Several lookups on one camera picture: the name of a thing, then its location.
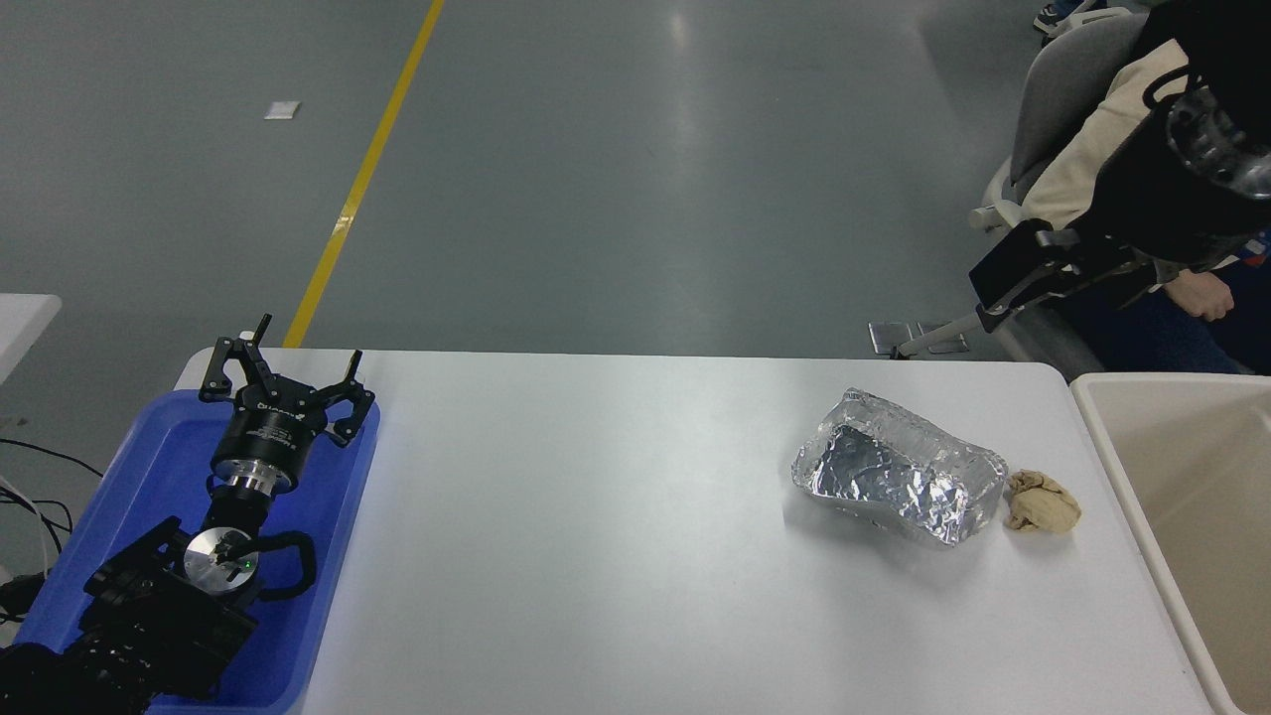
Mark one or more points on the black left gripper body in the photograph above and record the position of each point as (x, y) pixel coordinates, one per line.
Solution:
(268, 433)

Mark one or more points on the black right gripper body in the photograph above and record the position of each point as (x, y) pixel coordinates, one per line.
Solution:
(1162, 214)

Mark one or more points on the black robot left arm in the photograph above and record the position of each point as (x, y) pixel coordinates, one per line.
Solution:
(149, 616)

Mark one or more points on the person's hand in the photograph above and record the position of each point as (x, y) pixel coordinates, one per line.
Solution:
(1201, 296)

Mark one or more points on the person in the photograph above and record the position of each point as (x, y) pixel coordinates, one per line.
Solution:
(1092, 159)

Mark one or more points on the blue plastic tray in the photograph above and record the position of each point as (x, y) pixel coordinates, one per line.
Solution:
(149, 467)

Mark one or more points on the grey office chair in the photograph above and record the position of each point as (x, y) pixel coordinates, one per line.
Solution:
(1062, 89)

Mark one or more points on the large pale bin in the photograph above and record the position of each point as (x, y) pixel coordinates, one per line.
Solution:
(1162, 477)

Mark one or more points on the person's shoe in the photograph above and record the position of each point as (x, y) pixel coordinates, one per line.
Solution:
(1053, 15)

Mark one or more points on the crumpled tan paper ball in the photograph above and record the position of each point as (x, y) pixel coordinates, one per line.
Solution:
(1043, 506)

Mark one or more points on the crumpled foil tray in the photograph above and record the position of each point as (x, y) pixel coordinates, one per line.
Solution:
(894, 477)

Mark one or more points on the white paper scrap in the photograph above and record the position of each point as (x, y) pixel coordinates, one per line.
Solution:
(282, 110)

